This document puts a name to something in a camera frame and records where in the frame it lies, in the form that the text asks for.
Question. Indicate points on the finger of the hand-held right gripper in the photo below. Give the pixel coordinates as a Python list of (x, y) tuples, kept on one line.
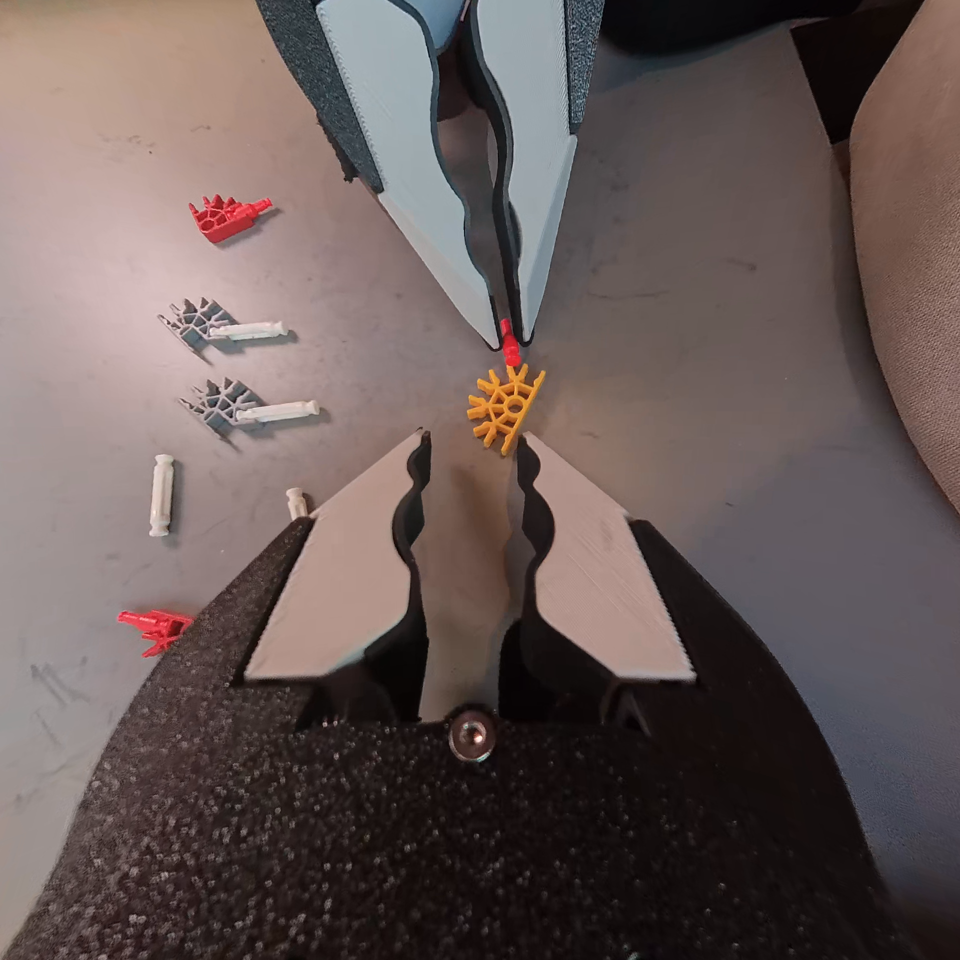
[(397, 112), (536, 112)]

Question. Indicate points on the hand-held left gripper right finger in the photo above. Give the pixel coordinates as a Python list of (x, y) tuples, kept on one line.
[(607, 600)]

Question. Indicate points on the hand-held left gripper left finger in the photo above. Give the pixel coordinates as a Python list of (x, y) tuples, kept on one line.
[(337, 600)]

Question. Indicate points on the short white rod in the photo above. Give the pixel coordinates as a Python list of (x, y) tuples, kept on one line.
[(251, 331), (281, 411), (297, 501), (160, 495)]

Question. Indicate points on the red connector piece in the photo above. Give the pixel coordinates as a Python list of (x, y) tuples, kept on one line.
[(225, 232), (257, 208), (169, 626)]

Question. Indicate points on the short red rod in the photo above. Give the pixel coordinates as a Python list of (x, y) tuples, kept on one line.
[(135, 619), (510, 346)]

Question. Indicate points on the yellow connector piece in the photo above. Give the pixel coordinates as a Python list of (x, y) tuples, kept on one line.
[(525, 411)]

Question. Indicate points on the grey half-round connector piece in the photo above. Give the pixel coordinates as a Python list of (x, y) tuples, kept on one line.
[(217, 420)]

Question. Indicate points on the grey desk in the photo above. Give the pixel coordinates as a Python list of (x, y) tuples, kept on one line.
[(712, 300)]

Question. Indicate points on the black wrist rest pad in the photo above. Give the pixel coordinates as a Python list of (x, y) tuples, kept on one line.
[(712, 22)]

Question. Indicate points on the person's brown clothing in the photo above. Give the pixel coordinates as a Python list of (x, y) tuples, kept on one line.
[(915, 262)]

